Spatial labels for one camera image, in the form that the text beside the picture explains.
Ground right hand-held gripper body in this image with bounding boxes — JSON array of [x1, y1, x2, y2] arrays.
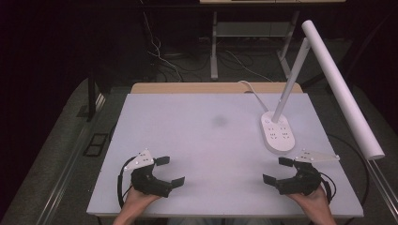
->
[[275, 149, 341, 197]]

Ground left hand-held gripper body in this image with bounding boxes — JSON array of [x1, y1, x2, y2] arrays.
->
[[124, 149, 174, 199]]

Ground person's left hand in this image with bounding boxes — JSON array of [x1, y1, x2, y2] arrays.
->
[[119, 186, 162, 218]]

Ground person's right hand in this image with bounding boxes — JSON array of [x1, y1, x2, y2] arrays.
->
[[286, 186, 332, 218]]

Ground white desk lamp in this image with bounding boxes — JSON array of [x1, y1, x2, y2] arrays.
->
[[259, 20, 386, 161]]

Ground black stand leg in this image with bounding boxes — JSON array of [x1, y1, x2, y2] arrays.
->
[[86, 74, 98, 123]]

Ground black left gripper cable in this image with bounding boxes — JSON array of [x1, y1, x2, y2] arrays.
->
[[116, 156, 136, 209]]

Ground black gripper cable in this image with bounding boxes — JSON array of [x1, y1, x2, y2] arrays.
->
[[116, 156, 136, 209], [318, 133, 371, 208]]

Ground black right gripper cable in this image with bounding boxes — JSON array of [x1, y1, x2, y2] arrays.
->
[[318, 133, 371, 208]]

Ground black floor frame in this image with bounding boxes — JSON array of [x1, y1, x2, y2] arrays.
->
[[82, 132, 109, 158]]

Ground white lamp cable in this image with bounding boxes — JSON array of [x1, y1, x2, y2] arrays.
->
[[237, 80, 270, 113]]

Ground metal floor rail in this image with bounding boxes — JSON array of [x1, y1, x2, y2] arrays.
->
[[365, 158, 398, 215], [36, 93, 106, 225]]

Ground black floor cables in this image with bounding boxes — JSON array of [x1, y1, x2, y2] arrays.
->
[[153, 50, 273, 83]]

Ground white floor cable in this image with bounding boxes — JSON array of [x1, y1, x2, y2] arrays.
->
[[139, 0, 185, 83]]

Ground white metal desk frame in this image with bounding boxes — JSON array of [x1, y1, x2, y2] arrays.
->
[[210, 10, 300, 82]]

